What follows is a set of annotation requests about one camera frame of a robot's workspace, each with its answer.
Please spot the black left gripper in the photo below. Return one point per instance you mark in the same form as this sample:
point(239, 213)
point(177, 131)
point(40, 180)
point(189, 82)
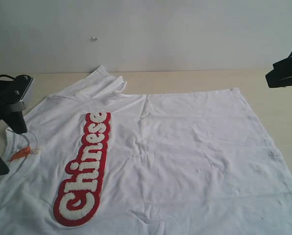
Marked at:
point(11, 112)

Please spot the white t-shirt red patch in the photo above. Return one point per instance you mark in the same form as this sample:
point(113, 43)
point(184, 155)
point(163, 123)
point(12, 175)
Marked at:
point(144, 164)

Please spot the orange neck label tag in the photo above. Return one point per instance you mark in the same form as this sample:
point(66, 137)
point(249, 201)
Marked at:
point(24, 153)

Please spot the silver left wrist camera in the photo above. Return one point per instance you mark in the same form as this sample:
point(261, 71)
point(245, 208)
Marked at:
point(22, 86)

